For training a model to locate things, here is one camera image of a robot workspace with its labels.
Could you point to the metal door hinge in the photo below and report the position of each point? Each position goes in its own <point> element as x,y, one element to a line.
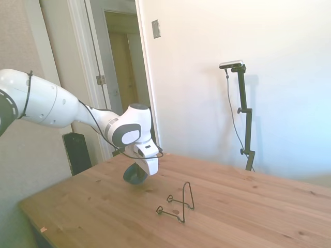
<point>101,79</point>

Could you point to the black floor speaker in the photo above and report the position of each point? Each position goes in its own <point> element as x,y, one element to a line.
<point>77,153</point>

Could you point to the black camera stand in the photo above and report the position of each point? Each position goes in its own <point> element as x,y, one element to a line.
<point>245,116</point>

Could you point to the dark teal bowl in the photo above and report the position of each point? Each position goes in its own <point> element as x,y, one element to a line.
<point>130,176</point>

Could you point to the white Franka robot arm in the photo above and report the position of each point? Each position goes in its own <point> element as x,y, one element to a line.
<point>51,103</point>

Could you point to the grey exterior camera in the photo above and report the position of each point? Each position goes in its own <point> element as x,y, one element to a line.
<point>231,64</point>

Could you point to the white door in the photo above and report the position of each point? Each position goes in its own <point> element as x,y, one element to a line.
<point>103,51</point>

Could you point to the grey wall switch plate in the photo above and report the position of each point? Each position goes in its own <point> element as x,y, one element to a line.
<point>156,29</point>

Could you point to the small tan paper scrap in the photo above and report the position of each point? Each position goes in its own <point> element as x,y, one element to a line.
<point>43,229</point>

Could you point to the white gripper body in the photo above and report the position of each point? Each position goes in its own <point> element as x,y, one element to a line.
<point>150,162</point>

